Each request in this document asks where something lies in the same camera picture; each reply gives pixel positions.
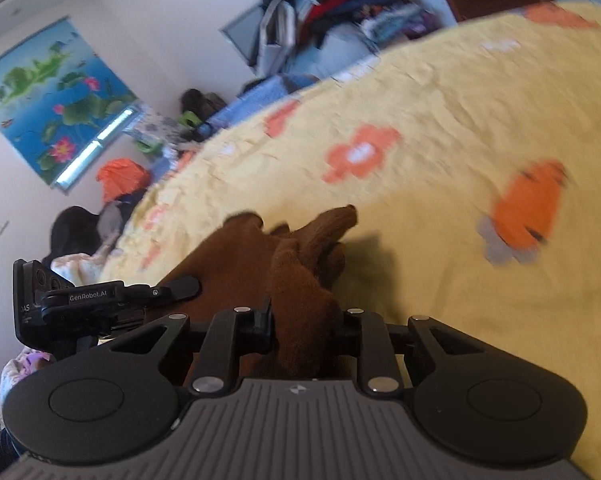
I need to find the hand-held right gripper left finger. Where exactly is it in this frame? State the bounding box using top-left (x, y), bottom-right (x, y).
top-left (98, 295), bottom-right (276, 398)

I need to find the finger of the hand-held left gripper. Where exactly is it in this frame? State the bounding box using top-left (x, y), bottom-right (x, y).
top-left (150, 276), bottom-right (202, 306)

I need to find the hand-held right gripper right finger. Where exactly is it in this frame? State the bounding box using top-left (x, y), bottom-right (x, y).
top-left (338, 307), bottom-right (486, 398)

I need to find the brown small garment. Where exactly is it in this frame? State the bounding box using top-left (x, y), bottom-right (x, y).
top-left (145, 205), bottom-right (359, 386)

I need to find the pile of mixed clothes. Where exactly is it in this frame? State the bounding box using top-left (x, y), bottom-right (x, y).
top-left (258, 0), bottom-right (441, 77)

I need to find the pink floral cloth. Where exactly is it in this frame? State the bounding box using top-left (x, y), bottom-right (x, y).
top-left (0, 350), bottom-right (57, 407)

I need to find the black garment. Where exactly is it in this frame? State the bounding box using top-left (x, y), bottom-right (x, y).
top-left (49, 205), bottom-right (107, 267)

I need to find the orange cloth bundle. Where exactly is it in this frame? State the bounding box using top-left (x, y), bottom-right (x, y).
top-left (96, 157), bottom-right (152, 202)

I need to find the window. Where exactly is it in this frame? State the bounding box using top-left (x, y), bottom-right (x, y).
top-left (53, 107), bottom-right (137, 192)

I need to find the dark bundle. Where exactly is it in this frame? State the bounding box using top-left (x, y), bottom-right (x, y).
top-left (180, 89), bottom-right (227, 122)

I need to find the blue quilted blanket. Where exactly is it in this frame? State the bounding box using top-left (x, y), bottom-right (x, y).
top-left (200, 72), bottom-right (321, 133)

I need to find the lotus flower window blind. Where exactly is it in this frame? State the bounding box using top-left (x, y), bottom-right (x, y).
top-left (0, 17), bottom-right (138, 186)

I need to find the yellow floral bedsheet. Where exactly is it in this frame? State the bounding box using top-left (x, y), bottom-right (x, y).
top-left (100, 0), bottom-right (601, 480)

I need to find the grey framed board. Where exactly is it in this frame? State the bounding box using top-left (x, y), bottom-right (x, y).
top-left (220, 5), bottom-right (267, 67)

